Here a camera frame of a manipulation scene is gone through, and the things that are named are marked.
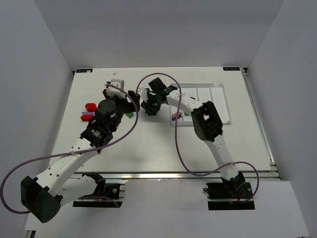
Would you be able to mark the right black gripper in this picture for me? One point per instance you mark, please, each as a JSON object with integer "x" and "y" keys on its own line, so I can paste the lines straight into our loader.
{"x": 150, "y": 104}

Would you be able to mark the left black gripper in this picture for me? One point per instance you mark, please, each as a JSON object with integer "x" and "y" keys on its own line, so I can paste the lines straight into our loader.
{"x": 127, "y": 104}

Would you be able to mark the green long lego plate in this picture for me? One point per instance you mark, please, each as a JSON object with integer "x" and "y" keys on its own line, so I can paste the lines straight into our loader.
{"x": 150, "y": 113}

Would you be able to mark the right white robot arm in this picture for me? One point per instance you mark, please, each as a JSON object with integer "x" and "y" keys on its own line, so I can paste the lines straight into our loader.
{"x": 206, "y": 123}

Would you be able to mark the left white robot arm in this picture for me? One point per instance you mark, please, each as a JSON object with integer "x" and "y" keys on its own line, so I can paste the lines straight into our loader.
{"x": 47, "y": 192}

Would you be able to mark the purple curved lego brick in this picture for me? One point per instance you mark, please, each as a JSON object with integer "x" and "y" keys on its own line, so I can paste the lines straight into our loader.
{"x": 88, "y": 114}

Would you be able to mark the red rounded lego brick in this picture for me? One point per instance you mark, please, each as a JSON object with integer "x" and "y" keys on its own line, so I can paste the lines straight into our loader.
{"x": 91, "y": 107}

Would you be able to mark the red curved lego brick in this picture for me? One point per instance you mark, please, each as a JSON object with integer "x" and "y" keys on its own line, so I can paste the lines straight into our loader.
{"x": 86, "y": 117}

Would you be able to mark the left blue table sticker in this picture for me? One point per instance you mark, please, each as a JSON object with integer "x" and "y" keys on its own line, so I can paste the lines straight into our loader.
{"x": 84, "y": 70}

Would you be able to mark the blue table sticker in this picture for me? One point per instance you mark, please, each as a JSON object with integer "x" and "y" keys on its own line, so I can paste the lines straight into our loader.
{"x": 84, "y": 70}
{"x": 231, "y": 68}

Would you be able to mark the right blue table sticker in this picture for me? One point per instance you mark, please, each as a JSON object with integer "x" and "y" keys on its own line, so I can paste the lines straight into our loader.
{"x": 231, "y": 68}

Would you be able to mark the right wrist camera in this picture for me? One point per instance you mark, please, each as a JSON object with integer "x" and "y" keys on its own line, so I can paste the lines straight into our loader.
{"x": 143, "y": 93}

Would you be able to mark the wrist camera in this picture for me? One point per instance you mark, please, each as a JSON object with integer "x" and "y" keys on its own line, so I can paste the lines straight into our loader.
{"x": 115, "y": 88}
{"x": 143, "y": 93}

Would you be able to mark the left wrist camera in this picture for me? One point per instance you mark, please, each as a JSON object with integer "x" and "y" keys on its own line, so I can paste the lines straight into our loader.
{"x": 115, "y": 88}

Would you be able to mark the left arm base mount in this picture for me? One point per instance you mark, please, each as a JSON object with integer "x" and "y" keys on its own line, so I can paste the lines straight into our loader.
{"x": 105, "y": 195}

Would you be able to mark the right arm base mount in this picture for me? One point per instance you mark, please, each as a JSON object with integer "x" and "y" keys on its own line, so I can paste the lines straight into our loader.
{"x": 222, "y": 199}

